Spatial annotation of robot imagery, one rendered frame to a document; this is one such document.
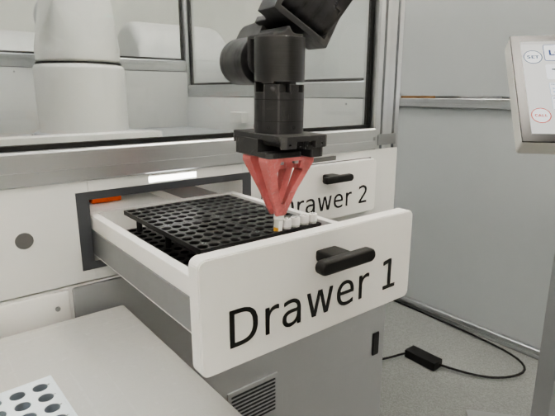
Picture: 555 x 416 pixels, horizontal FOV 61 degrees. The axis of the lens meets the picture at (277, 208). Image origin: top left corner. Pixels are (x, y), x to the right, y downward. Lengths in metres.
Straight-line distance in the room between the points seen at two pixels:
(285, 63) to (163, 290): 0.27
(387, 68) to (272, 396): 0.72
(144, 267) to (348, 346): 0.68
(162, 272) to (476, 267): 1.90
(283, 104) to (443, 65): 1.81
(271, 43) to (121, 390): 0.40
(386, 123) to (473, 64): 1.19
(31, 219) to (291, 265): 0.37
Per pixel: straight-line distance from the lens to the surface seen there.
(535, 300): 2.21
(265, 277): 0.44
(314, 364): 1.08
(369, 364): 1.23
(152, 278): 0.54
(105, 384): 0.57
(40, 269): 0.71
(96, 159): 0.70
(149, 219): 0.65
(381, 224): 0.54
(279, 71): 0.52
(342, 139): 0.96
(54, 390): 0.50
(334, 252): 0.47
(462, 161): 2.24
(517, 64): 1.28
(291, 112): 0.53
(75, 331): 0.69
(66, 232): 0.71
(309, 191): 0.89
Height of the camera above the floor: 1.06
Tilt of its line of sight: 14 degrees down
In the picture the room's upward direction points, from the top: straight up
